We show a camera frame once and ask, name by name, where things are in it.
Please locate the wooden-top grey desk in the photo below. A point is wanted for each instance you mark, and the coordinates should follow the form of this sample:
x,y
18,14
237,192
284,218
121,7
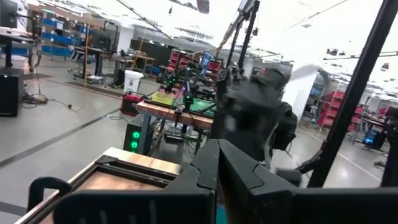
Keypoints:
x,y
15,37

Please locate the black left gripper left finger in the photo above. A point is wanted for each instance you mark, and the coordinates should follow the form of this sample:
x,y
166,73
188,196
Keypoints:
x,y
186,205

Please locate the black desk monitor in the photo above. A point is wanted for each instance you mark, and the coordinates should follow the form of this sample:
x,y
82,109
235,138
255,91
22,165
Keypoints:
x,y
7,14

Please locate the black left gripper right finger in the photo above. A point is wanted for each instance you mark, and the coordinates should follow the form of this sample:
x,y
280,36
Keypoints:
x,y
280,205

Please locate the blue storage bin rack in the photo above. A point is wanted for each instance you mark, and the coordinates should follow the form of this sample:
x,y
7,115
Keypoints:
x,y
59,39

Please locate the wooden desk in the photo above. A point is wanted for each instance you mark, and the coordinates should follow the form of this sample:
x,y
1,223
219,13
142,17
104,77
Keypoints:
x,y
136,58

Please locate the red parts bin rack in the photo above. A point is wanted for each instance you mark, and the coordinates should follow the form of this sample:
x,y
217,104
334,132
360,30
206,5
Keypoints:
x,y
175,60

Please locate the monitor with blue screen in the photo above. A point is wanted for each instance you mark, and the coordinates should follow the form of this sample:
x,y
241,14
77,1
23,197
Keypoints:
x,y
206,60

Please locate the black desk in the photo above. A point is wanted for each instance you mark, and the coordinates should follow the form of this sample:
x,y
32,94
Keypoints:
x,y
93,49

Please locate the person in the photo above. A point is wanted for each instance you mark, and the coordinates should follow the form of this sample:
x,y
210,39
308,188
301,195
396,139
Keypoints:
x,y
255,109

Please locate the black articulated machine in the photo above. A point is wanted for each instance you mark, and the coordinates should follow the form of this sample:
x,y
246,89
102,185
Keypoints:
x,y
391,149

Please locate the red toolbox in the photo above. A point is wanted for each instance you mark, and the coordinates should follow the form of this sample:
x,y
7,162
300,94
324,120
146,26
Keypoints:
x,y
131,102

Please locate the black computer tower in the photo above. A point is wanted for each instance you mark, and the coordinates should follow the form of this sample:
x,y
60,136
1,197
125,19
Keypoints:
x,y
11,93

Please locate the green bench mat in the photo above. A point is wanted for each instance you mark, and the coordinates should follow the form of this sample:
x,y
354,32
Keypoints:
x,y
202,105

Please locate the white bucket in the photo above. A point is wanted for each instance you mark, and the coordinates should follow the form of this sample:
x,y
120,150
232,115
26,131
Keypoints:
x,y
133,81

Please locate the wooden workbench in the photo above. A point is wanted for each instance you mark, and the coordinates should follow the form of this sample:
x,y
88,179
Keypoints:
x,y
168,113

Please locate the black computer with green lights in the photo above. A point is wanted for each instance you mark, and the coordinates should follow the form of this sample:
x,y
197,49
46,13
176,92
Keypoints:
x,y
134,137

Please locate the yellow plastic bin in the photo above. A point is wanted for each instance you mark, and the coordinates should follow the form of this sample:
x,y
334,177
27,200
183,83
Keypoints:
x,y
162,98

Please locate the red shelving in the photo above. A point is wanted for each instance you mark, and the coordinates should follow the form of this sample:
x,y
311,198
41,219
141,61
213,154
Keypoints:
x,y
335,105

